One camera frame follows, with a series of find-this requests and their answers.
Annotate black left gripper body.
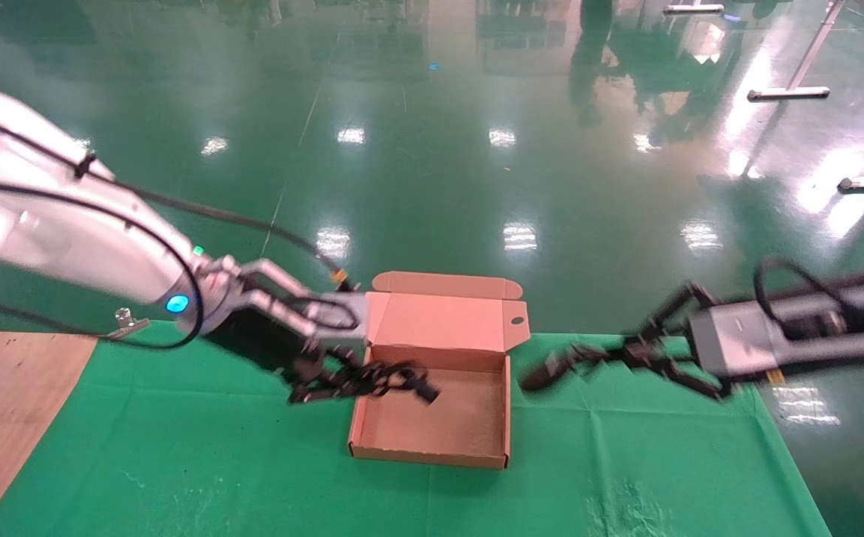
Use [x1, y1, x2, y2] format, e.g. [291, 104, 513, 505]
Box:
[212, 306, 321, 374]

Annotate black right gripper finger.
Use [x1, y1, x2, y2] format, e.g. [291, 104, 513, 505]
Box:
[622, 351, 725, 401]
[522, 282, 709, 391]

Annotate open brown cardboard box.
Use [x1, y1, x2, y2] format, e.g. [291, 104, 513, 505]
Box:
[348, 271, 532, 471]

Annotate silver binder clip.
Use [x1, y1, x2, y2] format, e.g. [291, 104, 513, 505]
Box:
[107, 307, 151, 342]

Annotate green table cloth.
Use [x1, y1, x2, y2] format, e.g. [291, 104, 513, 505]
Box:
[0, 321, 833, 537]

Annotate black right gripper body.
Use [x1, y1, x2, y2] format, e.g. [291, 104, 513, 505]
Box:
[775, 292, 864, 348]

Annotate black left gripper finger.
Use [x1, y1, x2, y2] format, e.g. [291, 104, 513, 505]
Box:
[287, 378, 404, 406]
[304, 357, 442, 404]

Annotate white table leg frame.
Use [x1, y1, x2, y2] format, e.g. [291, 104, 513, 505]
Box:
[748, 0, 848, 102]

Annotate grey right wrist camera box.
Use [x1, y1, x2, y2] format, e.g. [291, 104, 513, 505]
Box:
[689, 302, 777, 378]

